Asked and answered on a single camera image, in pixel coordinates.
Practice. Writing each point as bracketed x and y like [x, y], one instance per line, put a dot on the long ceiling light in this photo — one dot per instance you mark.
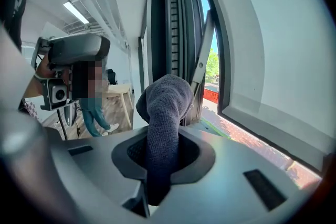
[76, 12]

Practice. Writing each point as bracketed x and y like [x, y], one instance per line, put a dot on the dark window frame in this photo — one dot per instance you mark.
[157, 34]

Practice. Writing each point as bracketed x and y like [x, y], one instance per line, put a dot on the red fence outside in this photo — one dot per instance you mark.
[210, 95]

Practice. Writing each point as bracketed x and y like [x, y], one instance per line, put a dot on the black office chair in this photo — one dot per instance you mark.
[111, 77]

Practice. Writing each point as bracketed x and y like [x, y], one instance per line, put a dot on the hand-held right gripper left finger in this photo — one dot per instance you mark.
[105, 173]

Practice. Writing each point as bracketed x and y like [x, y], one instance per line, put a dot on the light wooden table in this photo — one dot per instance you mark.
[118, 90]

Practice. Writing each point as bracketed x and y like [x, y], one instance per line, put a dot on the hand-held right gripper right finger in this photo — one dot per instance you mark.
[223, 191]

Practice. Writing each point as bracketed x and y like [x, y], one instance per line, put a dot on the dark grey cloth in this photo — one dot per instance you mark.
[162, 112]

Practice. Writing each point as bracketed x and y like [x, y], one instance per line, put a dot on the purple checkered board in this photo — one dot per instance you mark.
[32, 110]

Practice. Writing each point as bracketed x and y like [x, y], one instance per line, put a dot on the green foliage outside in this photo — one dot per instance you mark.
[212, 63]

